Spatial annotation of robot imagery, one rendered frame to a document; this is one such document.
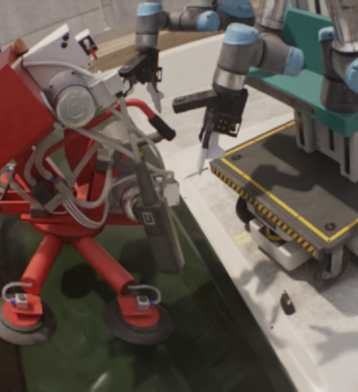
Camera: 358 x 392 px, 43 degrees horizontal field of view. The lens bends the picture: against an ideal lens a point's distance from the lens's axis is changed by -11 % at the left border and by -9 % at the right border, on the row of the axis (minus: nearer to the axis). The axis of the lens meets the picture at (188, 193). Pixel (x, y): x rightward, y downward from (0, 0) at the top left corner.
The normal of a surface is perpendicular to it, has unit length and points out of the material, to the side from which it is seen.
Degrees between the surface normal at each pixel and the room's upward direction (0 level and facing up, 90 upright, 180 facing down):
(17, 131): 90
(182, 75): 90
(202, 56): 90
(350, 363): 12
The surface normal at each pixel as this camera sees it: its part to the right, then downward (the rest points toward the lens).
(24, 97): 0.32, 0.51
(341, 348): -0.16, -0.74
